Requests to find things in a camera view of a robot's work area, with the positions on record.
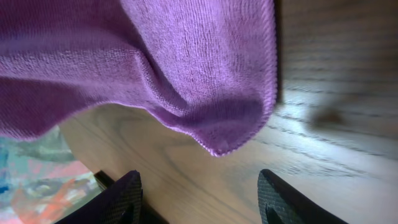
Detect purple microfiber cloth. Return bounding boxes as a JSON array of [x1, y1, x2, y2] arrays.
[[1, 0, 277, 156]]

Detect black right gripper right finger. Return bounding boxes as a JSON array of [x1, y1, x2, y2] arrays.
[[257, 169, 346, 224]]

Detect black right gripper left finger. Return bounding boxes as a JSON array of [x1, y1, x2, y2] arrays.
[[57, 170, 142, 224]]

